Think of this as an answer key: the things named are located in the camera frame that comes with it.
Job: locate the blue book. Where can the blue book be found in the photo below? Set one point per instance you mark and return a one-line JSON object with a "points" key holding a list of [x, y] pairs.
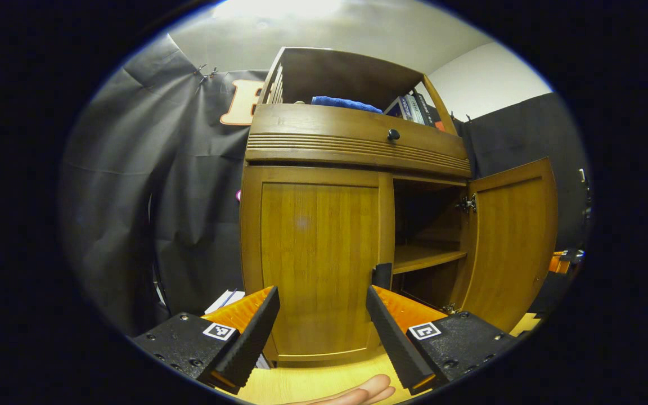
{"points": [[404, 108]]}

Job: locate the wooden cabinet drawer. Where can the wooden cabinet drawer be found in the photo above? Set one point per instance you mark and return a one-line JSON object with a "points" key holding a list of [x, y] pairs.
{"points": [[324, 129]]}

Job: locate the black backdrop cloth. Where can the black backdrop cloth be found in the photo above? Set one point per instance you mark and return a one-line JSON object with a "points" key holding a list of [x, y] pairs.
{"points": [[133, 197]]}

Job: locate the wooden cabinet door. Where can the wooden cabinet door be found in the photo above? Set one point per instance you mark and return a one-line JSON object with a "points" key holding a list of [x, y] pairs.
{"points": [[318, 236], [512, 242]]}

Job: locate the wooden double-door shoe cabinet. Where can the wooden double-door shoe cabinet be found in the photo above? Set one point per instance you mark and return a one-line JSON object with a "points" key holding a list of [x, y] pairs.
{"points": [[329, 73]]}

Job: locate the metal door hinge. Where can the metal door hinge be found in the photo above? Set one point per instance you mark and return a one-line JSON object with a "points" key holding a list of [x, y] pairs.
{"points": [[450, 308], [466, 203]]}

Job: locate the printed booklet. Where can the printed booklet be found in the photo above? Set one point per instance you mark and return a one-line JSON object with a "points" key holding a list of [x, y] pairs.
{"points": [[225, 301]]}

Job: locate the blue folded towel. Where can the blue folded towel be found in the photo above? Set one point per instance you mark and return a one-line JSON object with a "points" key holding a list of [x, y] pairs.
{"points": [[346, 104]]}

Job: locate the wooden inner shelf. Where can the wooden inner shelf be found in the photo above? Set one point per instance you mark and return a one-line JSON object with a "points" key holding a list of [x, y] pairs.
{"points": [[422, 257]]}

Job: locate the black round drawer knob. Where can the black round drawer knob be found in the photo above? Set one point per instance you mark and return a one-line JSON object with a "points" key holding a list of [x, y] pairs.
{"points": [[394, 135]]}

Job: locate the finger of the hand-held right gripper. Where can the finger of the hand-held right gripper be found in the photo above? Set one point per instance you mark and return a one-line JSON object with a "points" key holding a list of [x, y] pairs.
{"points": [[560, 263]]}

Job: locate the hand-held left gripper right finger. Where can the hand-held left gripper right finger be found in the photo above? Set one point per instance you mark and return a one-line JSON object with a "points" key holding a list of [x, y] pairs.
{"points": [[397, 343]]}

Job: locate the ceiling light panel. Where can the ceiling light panel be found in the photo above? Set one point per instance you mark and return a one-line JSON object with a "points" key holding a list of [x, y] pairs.
{"points": [[279, 7]]}

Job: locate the grey book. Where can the grey book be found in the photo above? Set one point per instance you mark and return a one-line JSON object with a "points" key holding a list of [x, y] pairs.
{"points": [[415, 108]]}

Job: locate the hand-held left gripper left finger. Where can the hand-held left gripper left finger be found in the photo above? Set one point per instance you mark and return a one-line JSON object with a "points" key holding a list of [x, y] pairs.
{"points": [[251, 343]]}

